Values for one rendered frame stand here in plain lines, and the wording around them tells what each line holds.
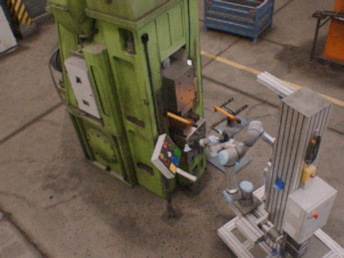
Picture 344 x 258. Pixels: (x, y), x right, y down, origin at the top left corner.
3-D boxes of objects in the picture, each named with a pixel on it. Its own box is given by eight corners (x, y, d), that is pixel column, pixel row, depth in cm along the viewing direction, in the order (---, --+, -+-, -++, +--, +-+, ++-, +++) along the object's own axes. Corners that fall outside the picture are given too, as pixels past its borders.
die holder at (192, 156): (206, 146, 439) (205, 119, 408) (188, 166, 418) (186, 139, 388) (170, 130, 466) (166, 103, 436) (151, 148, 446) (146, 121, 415)
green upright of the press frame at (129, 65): (177, 185, 458) (154, 15, 302) (164, 199, 444) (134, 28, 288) (150, 171, 480) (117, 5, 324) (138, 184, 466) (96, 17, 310)
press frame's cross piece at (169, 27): (186, 43, 356) (183, -4, 324) (160, 63, 334) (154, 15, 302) (152, 33, 378) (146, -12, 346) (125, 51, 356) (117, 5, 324)
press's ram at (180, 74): (199, 93, 386) (197, 60, 359) (178, 113, 365) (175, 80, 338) (168, 81, 407) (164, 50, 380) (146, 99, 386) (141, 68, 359)
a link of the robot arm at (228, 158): (244, 201, 321) (239, 150, 294) (228, 206, 318) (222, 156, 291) (237, 193, 331) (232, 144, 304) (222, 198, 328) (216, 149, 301)
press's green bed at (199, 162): (207, 171, 470) (206, 146, 439) (191, 191, 450) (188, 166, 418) (173, 154, 498) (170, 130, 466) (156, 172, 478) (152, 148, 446)
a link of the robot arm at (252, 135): (259, 140, 326) (238, 169, 362) (261, 132, 333) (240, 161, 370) (248, 135, 326) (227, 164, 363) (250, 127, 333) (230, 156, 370)
